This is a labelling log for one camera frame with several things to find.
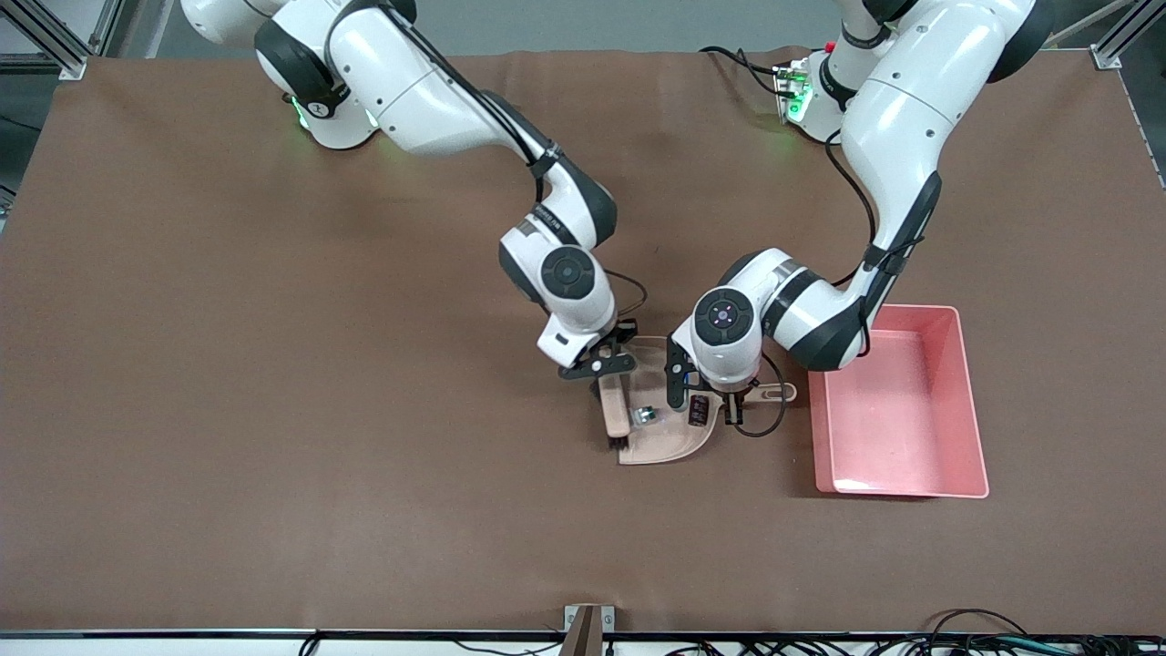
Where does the aluminium frame strut with foot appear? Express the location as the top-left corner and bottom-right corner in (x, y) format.
(0, 0), (89, 81)

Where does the grey metal bracket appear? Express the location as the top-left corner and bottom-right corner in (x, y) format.
(560, 604), (616, 656)

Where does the beige brush with black bristles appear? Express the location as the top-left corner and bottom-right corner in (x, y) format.
(597, 369), (634, 450)

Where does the black looped cable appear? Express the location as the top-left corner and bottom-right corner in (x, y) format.
(925, 608), (1030, 639)

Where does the beige plastic dustpan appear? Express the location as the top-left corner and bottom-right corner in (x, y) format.
(618, 335), (797, 466)

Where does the brown table mat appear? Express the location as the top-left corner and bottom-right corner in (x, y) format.
(0, 46), (1166, 634)

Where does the black left base cable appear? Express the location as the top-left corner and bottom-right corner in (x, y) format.
(700, 46), (789, 97)

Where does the green lit left base plate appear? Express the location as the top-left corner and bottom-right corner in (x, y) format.
(773, 58), (813, 125)

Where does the tangled black cable bundle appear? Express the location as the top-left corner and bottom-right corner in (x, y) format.
(665, 636), (1166, 656)

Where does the pink plastic bin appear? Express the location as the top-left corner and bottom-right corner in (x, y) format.
(808, 305), (990, 500)

